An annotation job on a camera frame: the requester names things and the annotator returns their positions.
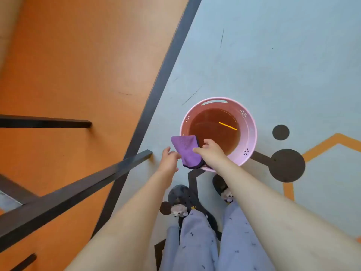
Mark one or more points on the purple cleaning cloth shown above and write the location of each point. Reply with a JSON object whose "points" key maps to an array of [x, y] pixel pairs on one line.
{"points": [[187, 150]]}

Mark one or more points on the person's left hand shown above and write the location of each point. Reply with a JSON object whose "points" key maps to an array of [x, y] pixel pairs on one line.
{"points": [[168, 165]]}

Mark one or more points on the person's left forearm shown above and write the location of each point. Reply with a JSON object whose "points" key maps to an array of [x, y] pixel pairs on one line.
{"points": [[127, 222]]}

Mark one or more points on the person's right forearm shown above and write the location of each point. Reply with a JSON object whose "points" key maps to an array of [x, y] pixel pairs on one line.
{"points": [[276, 220]]}

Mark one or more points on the black plush-trimmed slipper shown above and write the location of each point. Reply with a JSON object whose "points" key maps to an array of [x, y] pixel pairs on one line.
{"points": [[220, 184], [183, 198]]}

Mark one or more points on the person's right hand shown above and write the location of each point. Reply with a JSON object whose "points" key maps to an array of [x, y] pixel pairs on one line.
{"points": [[213, 155]]}

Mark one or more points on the pink plastic bucket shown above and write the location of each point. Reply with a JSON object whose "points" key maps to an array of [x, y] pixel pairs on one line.
{"points": [[248, 143]]}

